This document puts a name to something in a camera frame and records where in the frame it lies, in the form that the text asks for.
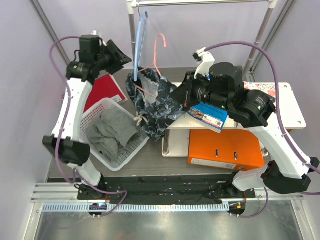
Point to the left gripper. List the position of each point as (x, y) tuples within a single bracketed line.
[(119, 59)]

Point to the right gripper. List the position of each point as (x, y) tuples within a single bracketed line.
[(184, 94)]

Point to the light blue hanger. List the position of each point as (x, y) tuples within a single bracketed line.
[(140, 42)]

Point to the dark floral shorts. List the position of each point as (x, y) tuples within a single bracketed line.
[(156, 109)]

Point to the grey shorts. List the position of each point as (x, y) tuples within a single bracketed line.
[(111, 133)]

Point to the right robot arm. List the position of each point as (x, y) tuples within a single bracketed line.
[(223, 88)]

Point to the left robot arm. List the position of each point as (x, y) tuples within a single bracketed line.
[(64, 143)]

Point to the blue paperback book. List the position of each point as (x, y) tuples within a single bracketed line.
[(208, 116)]

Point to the red notebook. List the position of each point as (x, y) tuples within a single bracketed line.
[(105, 87)]

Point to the orange binder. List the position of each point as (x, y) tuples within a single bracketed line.
[(235, 149)]

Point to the floral Little Women book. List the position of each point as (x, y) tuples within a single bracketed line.
[(268, 88)]

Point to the white plastic basket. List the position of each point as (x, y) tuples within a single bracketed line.
[(134, 147)]

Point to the clothes rack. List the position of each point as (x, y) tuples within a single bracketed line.
[(253, 60)]

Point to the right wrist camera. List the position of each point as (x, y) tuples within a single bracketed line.
[(205, 60)]

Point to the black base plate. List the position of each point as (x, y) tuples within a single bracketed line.
[(166, 190)]

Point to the white cable duct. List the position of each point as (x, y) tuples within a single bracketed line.
[(129, 208)]

